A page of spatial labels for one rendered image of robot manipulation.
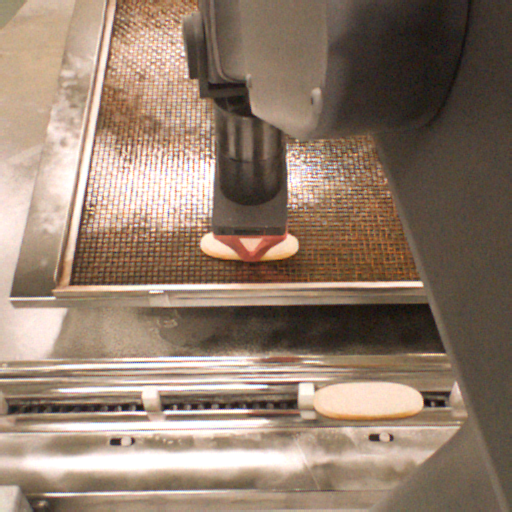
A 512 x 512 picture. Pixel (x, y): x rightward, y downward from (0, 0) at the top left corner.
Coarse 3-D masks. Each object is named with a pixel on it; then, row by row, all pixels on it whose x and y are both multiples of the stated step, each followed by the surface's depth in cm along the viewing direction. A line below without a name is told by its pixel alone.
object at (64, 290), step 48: (144, 0) 90; (192, 0) 90; (96, 96) 79; (288, 144) 75; (336, 144) 75; (144, 240) 67; (192, 240) 67; (96, 288) 63; (144, 288) 63; (192, 288) 63; (240, 288) 63; (288, 288) 63; (336, 288) 63; (384, 288) 63
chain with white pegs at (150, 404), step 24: (312, 384) 59; (456, 384) 59; (0, 408) 59; (24, 408) 61; (48, 408) 60; (72, 408) 61; (96, 408) 61; (120, 408) 60; (144, 408) 60; (168, 408) 61; (192, 408) 61; (216, 408) 60; (240, 408) 60; (312, 408) 60
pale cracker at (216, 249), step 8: (208, 240) 66; (216, 240) 66; (248, 240) 66; (256, 240) 66; (288, 240) 66; (296, 240) 67; (208, 248) 66; (216, 248) 66; (224, 248) 66; (248, 248) 66; (272, 248) 66; (280, 248) 66; (288, 248) 66; (296, 248) 66; (216, 256) 66; (224, 256) 66; (232, 256) 65; (264, 256) 65; (272, 256) 65; (280, 256) 66; (288, 256) 66
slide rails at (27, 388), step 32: (0, 384) 61; (32, 384) 61; (64, 384) 61; (96, 384) 61; (128, 384) 61; (160, 384) 61; (192, 384) 61; (224, 384) 61; (256, 384) 61; (288, 384) 61; (320, 384) 61; (416, 384) 61; (448, 384) 61; (0, 416) 59; (32, 416) 59; (64, 416) 59; (96, 416) 59; (128, 416) 59; (160, 416) 59; (192, 416) 59; (224, 416) 59; (256, 416) 59; (288, 416) 59; (320, 416) 59; (416, 416) 59; (448, 416) 59
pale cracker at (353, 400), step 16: (336, 384) 60; (352, 384) 60; (368, 384) 60; (384, 384) 60; (320, 400) 59; (336, 400) 59; (352, 400) 59; (368, 400) 59; (384, 400) 59; (400, 400) 59; (416, 400) 59; (336, 416) 58; (352, 416) 58; (368, 416) 58; (384, 416) 58; (400, 416) 58
